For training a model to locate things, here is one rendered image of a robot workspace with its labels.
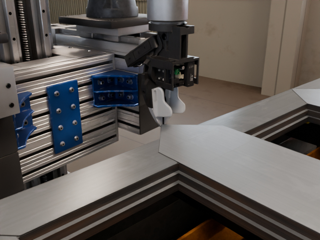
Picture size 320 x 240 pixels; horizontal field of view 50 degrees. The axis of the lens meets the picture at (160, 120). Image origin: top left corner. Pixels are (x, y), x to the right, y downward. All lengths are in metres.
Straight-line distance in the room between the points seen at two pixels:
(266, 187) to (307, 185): 0.06
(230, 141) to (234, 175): 0.12
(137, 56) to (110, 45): 0.29
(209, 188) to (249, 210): 0.07
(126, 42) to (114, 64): 0.07
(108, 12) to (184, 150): 0.52
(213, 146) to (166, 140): 0.09
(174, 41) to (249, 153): 0.24
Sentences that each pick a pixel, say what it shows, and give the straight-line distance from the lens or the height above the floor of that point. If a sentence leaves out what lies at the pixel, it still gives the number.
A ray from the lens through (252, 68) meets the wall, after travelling 4.20.
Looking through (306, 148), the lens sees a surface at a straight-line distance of 1.38.
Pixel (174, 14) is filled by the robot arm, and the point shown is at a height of 1.08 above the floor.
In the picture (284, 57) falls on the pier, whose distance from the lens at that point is 3.77.
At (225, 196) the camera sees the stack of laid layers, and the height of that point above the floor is 0.84.
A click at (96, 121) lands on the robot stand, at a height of 0.77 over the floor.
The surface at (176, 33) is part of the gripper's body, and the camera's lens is 0.63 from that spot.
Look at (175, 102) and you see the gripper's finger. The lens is 0.70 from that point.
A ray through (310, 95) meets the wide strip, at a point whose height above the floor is 0.85.
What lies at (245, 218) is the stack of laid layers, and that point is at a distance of 0.51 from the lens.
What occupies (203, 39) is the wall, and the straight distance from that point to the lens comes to 4.47.
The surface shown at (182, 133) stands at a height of 0.86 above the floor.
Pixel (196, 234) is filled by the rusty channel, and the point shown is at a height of 0.71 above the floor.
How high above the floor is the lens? 1.13
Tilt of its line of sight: 22 degrees down
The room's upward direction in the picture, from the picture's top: straight up
